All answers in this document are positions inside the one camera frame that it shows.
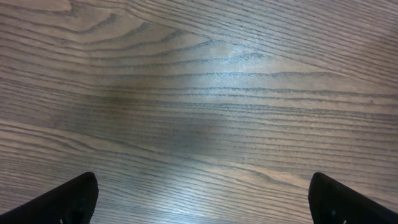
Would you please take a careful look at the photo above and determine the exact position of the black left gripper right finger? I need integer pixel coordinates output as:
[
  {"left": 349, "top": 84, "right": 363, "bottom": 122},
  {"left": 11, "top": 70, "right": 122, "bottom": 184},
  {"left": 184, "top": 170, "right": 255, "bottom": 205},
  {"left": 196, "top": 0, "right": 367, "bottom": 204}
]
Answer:
[{"left": 308, "top": 172, "right": 397, "bottom": 224}]

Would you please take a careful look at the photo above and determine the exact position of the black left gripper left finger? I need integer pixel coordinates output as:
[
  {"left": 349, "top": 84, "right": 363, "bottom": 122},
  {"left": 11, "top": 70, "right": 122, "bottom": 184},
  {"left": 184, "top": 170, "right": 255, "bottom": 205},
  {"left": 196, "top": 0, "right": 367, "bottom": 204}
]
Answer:
[{"left": 1, "top": 172, "right": 99, "bottom": 224}]

